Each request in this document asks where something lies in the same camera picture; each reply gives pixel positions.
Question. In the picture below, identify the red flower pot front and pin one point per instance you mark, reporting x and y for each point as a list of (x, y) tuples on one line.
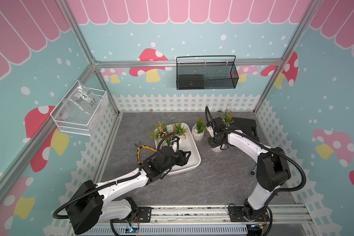
[(180, 131)]

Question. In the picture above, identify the black plastic tool case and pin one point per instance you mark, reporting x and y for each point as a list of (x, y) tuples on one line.
[(247, 126)]

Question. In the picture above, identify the black box in basket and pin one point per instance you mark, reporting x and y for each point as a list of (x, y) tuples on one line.
[(190, 81)]

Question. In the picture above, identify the white plastic storage box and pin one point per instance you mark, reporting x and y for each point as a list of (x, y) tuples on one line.
[(191, 150)]

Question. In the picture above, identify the pink flower pot back right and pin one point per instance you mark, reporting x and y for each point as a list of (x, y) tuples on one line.
[(227, 117)]

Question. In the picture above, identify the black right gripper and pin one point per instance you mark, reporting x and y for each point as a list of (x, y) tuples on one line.
[(211, 143)]

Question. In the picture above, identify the green circuit board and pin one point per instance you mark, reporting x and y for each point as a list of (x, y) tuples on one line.
[(132, 229)]

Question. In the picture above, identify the clear acrylic wall bin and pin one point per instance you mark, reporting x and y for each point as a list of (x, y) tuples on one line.
[(80, 129)]

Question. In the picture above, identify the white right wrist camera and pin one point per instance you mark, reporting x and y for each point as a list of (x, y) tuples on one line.
[(211, 131)]

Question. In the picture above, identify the plastic bag with writing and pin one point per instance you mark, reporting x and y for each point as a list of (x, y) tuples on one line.
[(79, 107)]

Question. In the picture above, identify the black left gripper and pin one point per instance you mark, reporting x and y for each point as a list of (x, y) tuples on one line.
[(181, 156)]

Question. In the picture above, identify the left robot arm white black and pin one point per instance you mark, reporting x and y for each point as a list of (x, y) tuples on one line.
[(95, 202)]

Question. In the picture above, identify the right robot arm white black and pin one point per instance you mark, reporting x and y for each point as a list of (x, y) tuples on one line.
[(272, 165)]

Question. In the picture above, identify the red flower pot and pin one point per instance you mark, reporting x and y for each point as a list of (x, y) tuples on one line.
[(199, 129), (172, 140), (180, 131)]

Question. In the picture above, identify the pink flower white pot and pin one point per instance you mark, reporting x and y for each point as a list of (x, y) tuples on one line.
[(159, 133)]

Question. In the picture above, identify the black wire mesh basket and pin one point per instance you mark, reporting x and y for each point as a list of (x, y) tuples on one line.
[(219, 71)]

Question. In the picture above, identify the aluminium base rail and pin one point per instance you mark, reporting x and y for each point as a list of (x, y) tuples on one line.
[(212, 220)]

